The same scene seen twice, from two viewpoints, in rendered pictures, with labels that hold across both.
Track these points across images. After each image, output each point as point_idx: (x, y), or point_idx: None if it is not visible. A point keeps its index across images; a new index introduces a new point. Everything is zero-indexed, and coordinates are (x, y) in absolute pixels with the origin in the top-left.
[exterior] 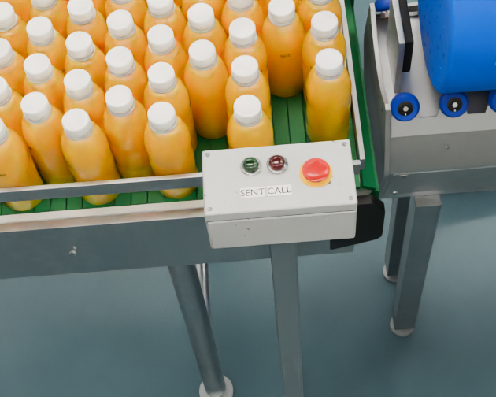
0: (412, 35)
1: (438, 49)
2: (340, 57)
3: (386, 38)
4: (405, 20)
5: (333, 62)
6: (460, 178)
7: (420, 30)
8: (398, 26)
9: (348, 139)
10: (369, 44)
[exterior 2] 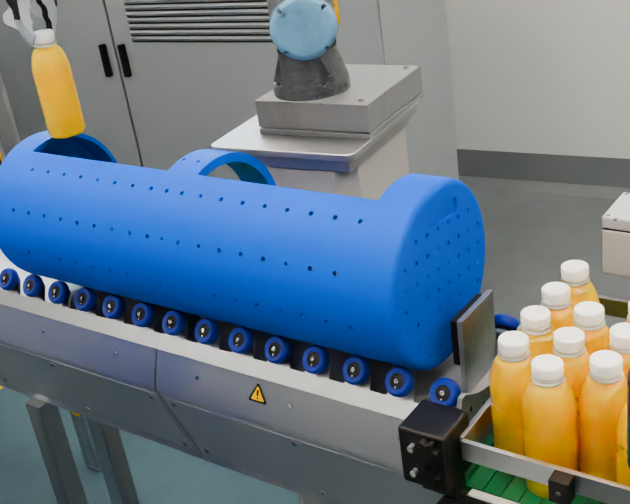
0: (474, 296)
1: (468, 270)
2: (563, 263)
3: (468, 382)
4: (468, 306)
5: (573, 262)
6: None
7: (425, 394)
8: (481, 299)
9: (602, 217)
10: None
